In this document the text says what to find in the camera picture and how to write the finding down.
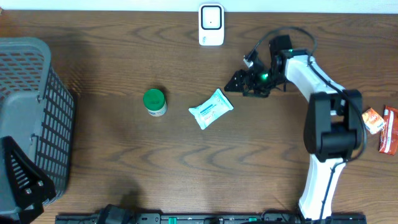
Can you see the grey plastic basket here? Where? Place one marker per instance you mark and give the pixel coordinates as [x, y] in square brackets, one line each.
[37, 110]

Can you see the green lid jar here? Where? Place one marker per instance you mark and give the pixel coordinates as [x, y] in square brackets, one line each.
[155, 102]

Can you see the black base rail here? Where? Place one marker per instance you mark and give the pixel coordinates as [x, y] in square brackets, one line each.
[112, 214]

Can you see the white barcode scanner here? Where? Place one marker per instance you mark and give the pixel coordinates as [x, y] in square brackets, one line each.
[211, 24]

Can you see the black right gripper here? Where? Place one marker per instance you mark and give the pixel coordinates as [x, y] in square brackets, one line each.
[251, 81]

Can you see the teal snack packet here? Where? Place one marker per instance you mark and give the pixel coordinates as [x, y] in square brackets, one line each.
[209, 111]

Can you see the orange small packet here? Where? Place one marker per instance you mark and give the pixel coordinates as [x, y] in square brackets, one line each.
[373, 121]

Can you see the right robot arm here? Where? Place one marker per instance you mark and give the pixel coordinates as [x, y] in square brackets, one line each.
[333, 124]

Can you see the red snack bar wrapper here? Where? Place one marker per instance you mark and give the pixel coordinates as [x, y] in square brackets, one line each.
[388, 140]

